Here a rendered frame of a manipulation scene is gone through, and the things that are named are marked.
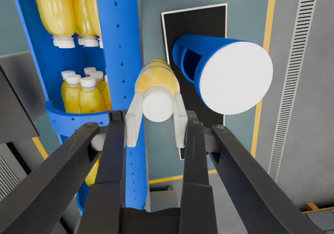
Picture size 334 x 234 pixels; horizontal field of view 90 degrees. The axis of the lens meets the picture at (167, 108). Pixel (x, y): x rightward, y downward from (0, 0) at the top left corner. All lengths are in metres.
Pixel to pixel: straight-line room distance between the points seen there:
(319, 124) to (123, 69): 2.62
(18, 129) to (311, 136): 2.88
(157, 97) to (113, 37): 0.26
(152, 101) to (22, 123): 0.71
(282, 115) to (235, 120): 0.56
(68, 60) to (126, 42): 0.29
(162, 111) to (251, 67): 0.53
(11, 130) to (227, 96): 0.85
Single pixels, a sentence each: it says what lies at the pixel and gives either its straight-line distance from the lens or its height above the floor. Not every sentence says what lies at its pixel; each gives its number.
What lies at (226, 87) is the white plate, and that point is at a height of 1.04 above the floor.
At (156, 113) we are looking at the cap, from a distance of 0.20.
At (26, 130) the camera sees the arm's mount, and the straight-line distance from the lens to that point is 0.87.
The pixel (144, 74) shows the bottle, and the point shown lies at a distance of 0.25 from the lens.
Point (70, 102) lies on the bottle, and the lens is 0.56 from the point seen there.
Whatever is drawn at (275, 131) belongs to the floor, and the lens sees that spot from 2.47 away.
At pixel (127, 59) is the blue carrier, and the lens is 0.45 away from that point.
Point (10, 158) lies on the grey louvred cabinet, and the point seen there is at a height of 0.15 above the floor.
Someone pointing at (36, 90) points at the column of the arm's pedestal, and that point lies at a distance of 1.05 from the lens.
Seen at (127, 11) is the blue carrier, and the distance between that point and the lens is 0.46.
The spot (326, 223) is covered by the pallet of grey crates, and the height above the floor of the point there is 0.32.
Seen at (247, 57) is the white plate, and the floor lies 1.04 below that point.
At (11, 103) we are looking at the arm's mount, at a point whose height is 1.01.
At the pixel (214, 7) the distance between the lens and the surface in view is 1.56.
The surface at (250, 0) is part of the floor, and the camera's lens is 1.84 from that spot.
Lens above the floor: 1.62
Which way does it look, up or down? 64 degrees down
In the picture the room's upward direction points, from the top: 168 degrees clockwise
